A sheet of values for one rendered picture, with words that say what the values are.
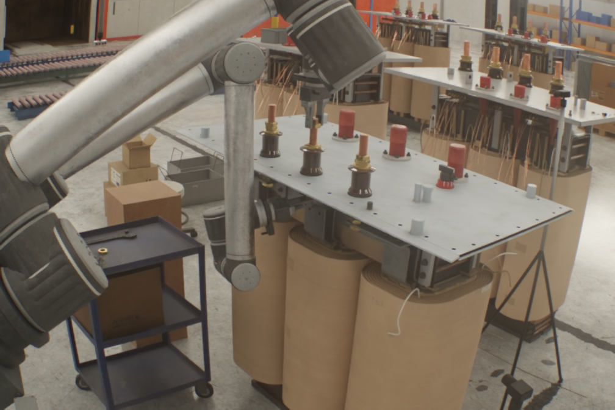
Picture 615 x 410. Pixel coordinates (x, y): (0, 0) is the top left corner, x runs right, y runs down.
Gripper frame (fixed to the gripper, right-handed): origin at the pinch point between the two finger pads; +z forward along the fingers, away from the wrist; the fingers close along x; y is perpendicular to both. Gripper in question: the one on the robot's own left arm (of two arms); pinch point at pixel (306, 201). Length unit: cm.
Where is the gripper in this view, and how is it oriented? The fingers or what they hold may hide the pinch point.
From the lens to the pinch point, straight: 249.6
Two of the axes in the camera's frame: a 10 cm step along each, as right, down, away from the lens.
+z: 9.4, -2.3, 2.3
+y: -1.5, -9.3, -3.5
